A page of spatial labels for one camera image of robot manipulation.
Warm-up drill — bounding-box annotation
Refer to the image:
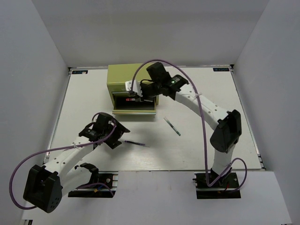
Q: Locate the purple refill pen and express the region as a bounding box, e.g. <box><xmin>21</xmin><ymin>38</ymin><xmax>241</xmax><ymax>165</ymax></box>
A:
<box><xmin>124</xmin><ymin>140</ymin><xmax>149</xmax><ymax>148</ymax></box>

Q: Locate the green metal drawer toolbox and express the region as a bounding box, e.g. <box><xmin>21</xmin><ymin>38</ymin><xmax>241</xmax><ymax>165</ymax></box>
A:
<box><xmin>106</xmin><ymin>63</ymin><xmax>159</xmax><ymax>115</ymax></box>

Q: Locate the green refill pen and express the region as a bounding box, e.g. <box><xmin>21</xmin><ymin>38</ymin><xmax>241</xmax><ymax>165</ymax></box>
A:
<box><xmin>163</xmin><ymin>117</ymin><xmax>181</xmax><ymax>136</ymax></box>

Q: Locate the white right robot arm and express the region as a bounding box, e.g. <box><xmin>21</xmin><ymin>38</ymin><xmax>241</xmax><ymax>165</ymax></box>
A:
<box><xmin>130</xmin><ymin>60</ymin><xmax>242</xmax><ymax>187</ymax></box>

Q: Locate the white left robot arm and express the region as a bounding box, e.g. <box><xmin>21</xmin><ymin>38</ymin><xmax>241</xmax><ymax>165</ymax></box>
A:
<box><xmin>23</xmin><ymin>112</ymin><xmax>129</xmax><ymax>213</ymax></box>

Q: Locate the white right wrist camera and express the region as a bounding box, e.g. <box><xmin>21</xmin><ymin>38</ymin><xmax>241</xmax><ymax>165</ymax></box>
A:
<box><xmin>125</xmin><ymin>80</ymin><xmax>143</xmax><ymax>97</ymax></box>

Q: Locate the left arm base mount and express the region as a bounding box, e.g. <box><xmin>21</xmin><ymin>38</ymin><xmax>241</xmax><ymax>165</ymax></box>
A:
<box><xmin>67</xmin><ymin>172</ymin><xmax>119</xmax><ymax>198</ymax></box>

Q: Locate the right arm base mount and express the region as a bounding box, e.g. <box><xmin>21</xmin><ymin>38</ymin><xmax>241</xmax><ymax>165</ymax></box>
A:
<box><xmin>193</xmin><ymin>172</ymin><xmax>241</xmax><ymax>200</ymax></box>

